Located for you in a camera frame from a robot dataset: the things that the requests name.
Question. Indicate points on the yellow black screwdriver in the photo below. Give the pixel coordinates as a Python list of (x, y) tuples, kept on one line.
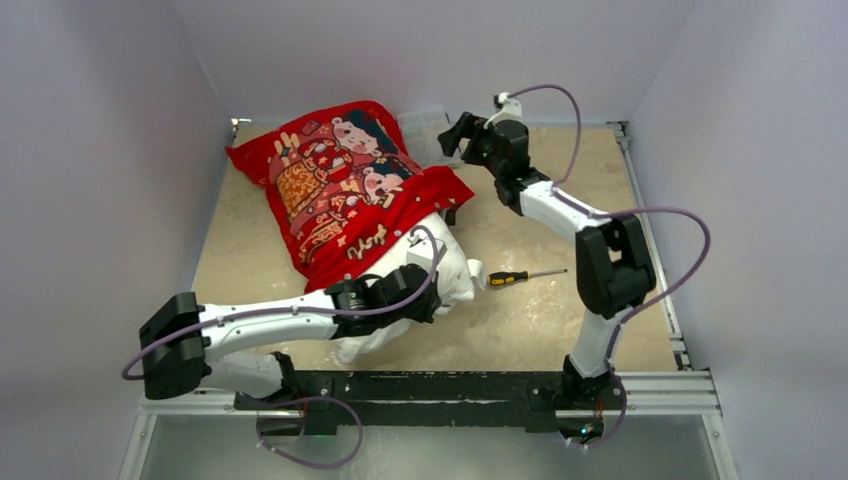
[(503, 278)]

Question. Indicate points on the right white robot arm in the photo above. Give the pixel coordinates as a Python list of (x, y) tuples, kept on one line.
[(613, 269)]

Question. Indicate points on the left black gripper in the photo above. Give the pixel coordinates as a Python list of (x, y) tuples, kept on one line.
[(427, 312)]

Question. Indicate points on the red printed pillowcase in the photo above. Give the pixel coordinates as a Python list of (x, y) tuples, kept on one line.
[(343, 188)]

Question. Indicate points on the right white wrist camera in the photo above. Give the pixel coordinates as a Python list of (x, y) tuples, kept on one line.
[(506, 108)]

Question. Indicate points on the clear plastic organizer box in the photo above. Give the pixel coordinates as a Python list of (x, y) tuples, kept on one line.
[(420, 129)]

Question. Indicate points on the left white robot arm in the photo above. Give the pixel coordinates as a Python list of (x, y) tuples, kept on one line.
[(186, 345)]

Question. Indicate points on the white pillow insert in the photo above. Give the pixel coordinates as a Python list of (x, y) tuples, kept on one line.
[(457, 279)]

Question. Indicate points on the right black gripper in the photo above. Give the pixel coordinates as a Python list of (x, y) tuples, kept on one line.
[(477, 140)]

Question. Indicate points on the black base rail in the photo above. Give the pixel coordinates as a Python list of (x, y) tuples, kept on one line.
[(318, 402)]

